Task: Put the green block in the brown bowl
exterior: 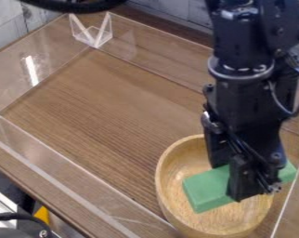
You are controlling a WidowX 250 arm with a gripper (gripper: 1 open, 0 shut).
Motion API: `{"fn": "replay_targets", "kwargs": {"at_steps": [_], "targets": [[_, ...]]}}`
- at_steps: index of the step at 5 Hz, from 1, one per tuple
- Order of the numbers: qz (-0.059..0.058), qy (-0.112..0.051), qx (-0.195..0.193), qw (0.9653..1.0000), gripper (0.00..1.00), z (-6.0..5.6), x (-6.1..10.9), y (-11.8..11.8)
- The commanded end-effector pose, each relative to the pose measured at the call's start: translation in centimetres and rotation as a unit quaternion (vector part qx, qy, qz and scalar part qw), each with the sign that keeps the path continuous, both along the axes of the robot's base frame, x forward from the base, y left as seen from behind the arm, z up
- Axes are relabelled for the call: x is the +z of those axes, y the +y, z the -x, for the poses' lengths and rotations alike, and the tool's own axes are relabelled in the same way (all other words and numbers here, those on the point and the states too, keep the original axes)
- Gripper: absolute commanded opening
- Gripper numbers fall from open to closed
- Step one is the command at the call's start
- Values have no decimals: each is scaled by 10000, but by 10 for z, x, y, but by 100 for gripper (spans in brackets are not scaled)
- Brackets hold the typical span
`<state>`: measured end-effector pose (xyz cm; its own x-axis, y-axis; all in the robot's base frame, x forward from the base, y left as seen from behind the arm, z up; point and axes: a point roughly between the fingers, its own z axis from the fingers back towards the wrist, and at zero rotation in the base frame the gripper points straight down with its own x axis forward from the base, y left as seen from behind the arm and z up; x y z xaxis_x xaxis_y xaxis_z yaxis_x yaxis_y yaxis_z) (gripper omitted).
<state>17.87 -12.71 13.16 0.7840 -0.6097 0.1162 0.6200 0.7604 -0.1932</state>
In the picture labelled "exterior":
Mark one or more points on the green rectangular block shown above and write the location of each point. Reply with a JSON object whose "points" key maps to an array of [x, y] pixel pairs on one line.
{"points": [[206, 189]]}

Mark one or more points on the yellow and black device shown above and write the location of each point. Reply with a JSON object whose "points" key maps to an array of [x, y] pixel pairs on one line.
{"points": [[42, 216]]}

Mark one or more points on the brown wooden bowl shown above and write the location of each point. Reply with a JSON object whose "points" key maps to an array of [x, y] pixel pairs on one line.
{"points": [[231, 221]]}

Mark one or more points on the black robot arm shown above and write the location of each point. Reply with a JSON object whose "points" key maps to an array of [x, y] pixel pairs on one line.
{"points": [[255, 33]]}

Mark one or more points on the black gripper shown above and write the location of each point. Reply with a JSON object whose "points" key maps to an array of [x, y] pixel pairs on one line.
{"points": [[242, 119]]}

